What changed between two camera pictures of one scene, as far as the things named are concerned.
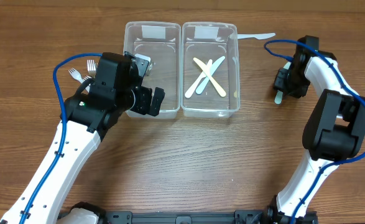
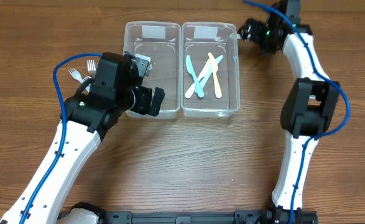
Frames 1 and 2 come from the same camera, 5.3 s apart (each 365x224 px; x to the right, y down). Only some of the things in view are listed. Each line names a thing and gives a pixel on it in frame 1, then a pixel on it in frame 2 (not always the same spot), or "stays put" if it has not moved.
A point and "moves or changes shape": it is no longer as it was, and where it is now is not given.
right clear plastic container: (213, 41) stays put
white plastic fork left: (76, 75) stays put
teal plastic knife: (279, 94) → (200, 92)
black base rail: (249, 216) stays put
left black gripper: (155, 101) stays put
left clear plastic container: (160, 43) stays put
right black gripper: (281, 82) → (250, 30)
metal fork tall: (91, 68) stays put
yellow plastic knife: (207, 71) moves or changes shape
